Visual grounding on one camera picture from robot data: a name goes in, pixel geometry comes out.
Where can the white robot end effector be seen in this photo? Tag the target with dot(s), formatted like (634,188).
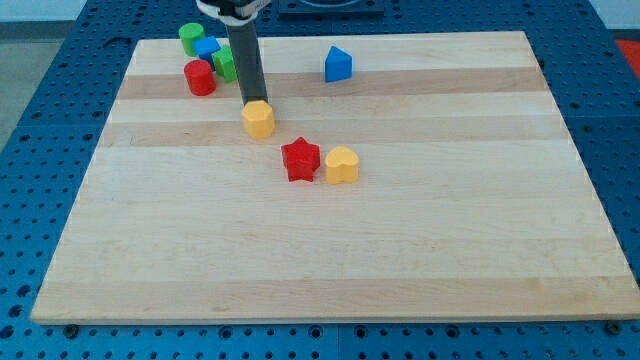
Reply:
(232,12)

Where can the blue cube block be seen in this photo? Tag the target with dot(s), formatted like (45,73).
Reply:
(205,48)

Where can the blue triangle block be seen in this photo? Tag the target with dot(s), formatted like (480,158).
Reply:
(338,65)

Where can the red star block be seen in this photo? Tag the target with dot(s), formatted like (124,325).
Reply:
(301,159)

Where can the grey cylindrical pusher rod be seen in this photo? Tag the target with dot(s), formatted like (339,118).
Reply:
(245,50)

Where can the red cylinder block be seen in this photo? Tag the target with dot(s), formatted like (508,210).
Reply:
(200,78)

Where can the green cylinder block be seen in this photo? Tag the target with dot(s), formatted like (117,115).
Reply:
(189,33)

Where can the yellow heart block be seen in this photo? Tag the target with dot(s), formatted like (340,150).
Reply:
(342,165)

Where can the yellow hexagon block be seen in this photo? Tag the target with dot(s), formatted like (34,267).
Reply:
(258,119)

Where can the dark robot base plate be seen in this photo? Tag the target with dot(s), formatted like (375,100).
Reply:
(329,7)

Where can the green cube block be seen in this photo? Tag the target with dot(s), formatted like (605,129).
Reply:
(224,64)

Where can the light wooden board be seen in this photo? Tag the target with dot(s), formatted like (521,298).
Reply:
(472,203)

